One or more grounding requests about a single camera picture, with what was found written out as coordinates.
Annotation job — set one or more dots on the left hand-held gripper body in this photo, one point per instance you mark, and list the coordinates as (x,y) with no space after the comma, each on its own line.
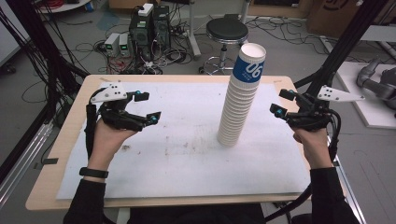
(112,91)

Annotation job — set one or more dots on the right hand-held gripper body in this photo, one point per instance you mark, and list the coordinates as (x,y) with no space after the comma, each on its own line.
(311,119)

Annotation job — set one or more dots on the stack of white paper cups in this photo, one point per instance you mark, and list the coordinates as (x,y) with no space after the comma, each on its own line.
(241,102)

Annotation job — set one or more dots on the person's right hand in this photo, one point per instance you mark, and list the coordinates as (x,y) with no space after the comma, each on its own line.
(314,149)

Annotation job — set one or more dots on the person's left hand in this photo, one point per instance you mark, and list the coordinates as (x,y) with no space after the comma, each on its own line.
(107,146)

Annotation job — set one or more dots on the silver power supply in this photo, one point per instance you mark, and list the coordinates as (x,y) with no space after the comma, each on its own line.
(112,43)
(124,45)

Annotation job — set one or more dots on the white foam sheet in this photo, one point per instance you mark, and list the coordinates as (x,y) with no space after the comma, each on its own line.
(174,168)

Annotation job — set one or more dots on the white floor board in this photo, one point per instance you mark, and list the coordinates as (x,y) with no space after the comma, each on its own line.
(370,112)

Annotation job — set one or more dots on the black computer tower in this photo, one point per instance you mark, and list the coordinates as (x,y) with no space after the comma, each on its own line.
(141,34)
(162,26)

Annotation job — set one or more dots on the light wooden table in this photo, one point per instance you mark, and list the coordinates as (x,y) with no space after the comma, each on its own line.
(63,146)

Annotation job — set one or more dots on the black wristband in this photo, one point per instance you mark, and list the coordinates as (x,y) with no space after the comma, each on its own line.
(93,172)

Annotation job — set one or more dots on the grey metal stand leg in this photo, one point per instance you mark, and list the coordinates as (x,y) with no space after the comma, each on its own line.
(193,34)

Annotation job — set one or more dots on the white box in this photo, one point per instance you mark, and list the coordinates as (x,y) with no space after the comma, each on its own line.
(145,10)

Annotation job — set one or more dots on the black round stool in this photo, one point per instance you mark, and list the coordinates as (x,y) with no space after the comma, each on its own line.
(226,29)

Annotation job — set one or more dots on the cardboard box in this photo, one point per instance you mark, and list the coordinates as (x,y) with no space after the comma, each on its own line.
(333,15)

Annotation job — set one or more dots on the black tape piece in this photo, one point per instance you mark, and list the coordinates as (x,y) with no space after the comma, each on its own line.
(49,161)

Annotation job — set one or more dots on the white round table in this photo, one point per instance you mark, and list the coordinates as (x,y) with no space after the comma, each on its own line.
(67,5)

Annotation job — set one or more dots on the person's dark clothing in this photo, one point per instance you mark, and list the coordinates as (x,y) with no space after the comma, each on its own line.
(196,216)

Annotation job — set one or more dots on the aluminium rail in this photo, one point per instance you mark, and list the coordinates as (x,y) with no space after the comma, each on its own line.
(350,193)
(21,165)

